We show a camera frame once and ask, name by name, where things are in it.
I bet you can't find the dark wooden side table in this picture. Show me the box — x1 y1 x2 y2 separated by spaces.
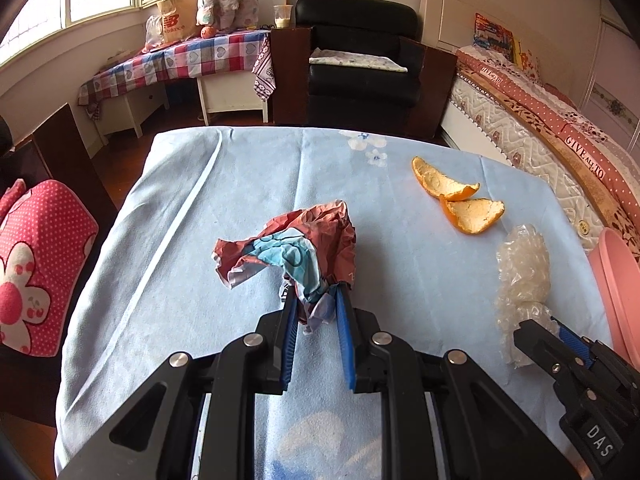
405 42 458 141
270 25 313 126

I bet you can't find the colourful printed pillow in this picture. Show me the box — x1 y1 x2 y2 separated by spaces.
474 12 516 63

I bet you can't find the pink dotted quilt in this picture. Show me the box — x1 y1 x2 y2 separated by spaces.
457 45 640 221

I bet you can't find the white sliding wardrobe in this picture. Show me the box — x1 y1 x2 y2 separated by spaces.
582 10 640 151

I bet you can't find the white wooden bench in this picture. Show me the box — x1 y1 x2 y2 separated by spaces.
92 85 168 146
197 71 270 126

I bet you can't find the red blue wrapper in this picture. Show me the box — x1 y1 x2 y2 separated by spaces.
211 200 358 336

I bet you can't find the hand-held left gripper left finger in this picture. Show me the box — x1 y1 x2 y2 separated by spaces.
57 287 301 480

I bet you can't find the yellow floral pillow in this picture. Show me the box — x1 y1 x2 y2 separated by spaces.
517 42 541 78

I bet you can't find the white bed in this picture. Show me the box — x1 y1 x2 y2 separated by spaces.
420 0 640 261

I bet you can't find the brown paper shopping bag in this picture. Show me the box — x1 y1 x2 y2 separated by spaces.
156 0 203 41

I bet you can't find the white plastic bag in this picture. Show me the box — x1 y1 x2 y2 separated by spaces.
144 15 166 51

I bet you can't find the light blue floral tablecloth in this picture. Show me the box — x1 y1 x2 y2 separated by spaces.
54 126 616 480

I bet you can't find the checked heart tablecloth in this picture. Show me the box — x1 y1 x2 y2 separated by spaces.
77 27 277 121

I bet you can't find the clear bubble wrap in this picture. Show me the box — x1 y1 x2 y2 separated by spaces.
494 224 553 368

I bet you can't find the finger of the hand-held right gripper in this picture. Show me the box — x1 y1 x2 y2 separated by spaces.
550 316 636 376
514 319 598 391

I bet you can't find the black leather armchair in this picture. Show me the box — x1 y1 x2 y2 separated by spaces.
294 0 426 111

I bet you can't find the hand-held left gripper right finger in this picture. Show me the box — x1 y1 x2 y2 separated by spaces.
334 284 581 480

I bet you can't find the red polka dot cushion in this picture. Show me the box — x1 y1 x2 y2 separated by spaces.
0 179 99 358

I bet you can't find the pink plastic basin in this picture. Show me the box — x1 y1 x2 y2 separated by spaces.
586 227 640 361

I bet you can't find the orange peel piece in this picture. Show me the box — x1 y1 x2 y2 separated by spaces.
411 156 481 201
440 197 506 236

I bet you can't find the window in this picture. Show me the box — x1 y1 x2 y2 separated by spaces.
0 0 201 66

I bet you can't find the pale floral seat cushion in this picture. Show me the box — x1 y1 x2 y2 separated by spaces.
309 48 408 73

